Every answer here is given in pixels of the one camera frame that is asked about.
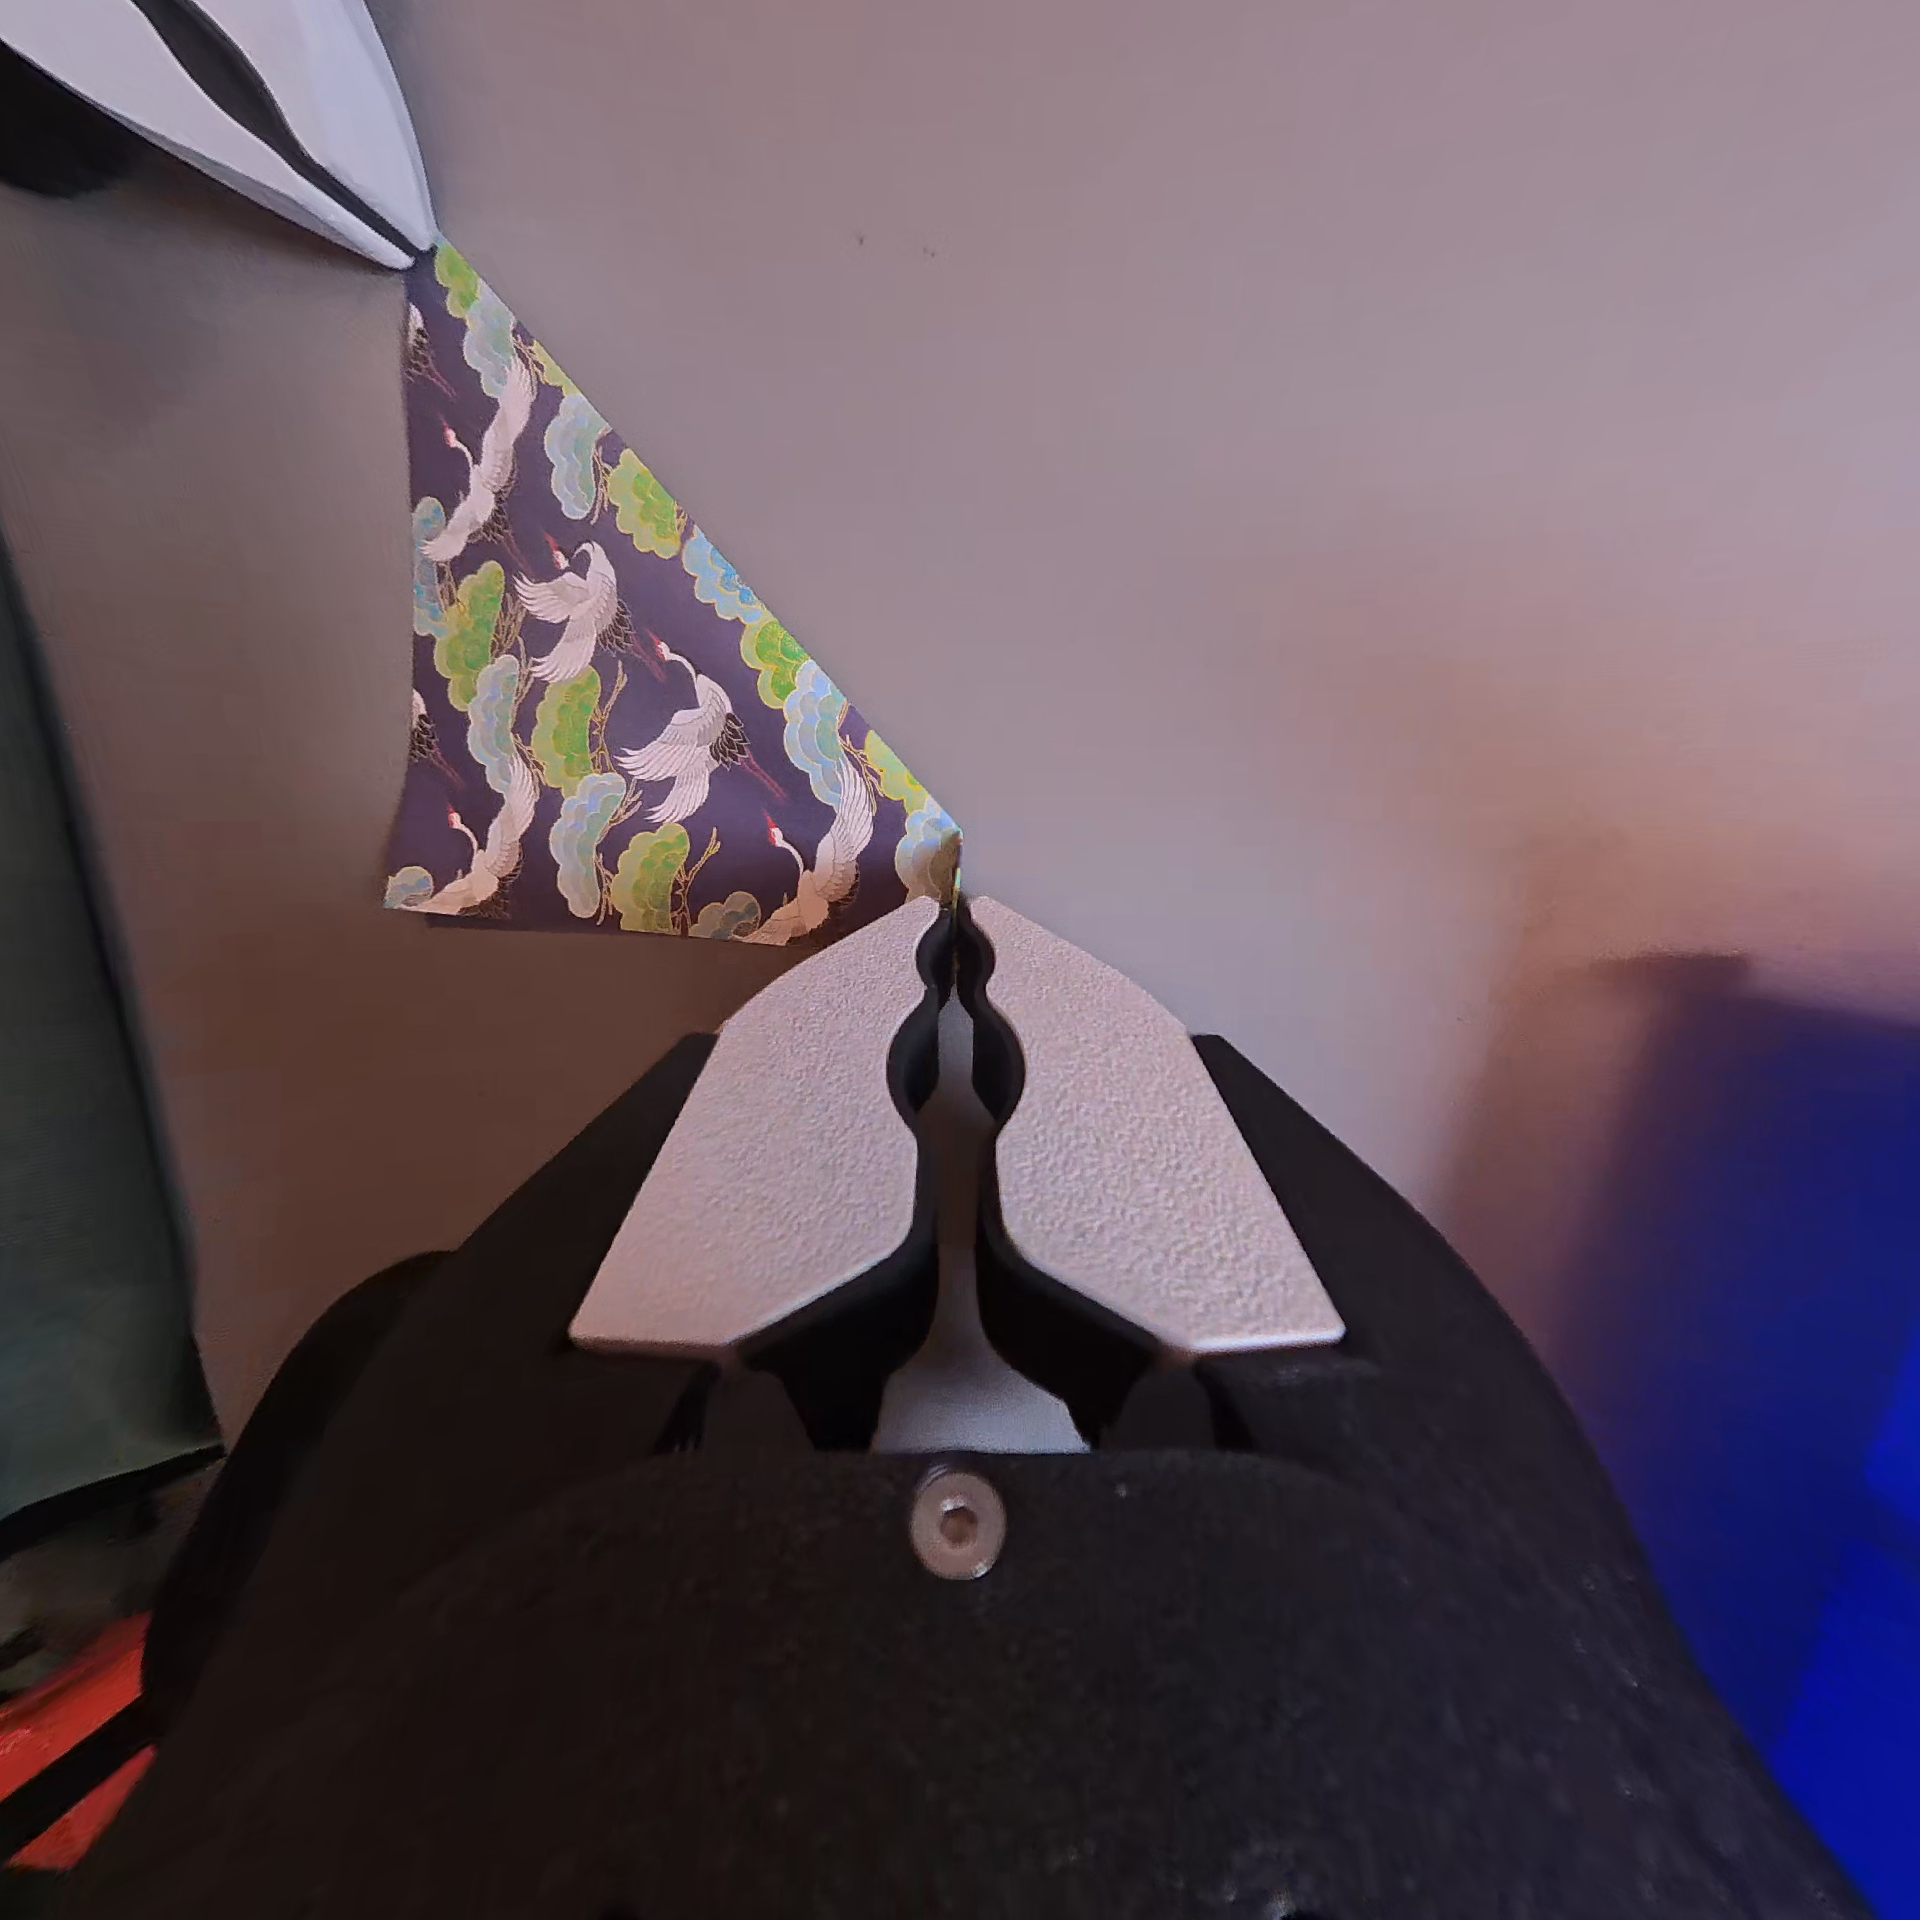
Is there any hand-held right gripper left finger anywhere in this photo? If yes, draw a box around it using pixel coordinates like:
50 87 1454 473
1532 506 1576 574
565 895 956 1434

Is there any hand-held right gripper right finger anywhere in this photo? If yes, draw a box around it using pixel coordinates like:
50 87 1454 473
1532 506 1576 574
959 890 1345 1434

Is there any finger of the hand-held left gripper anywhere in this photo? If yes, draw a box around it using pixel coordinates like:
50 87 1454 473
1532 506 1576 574
0 0 423 271
166 0 444 263

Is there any purple crane patterned paper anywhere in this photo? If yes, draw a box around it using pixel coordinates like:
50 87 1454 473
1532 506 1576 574
384 239 969 956

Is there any blue plastic bin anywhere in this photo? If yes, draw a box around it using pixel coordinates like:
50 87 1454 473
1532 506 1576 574
1502 956 1920 1920

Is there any red object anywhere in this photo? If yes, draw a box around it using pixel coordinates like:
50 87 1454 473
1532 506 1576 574
0 1621 175 1877

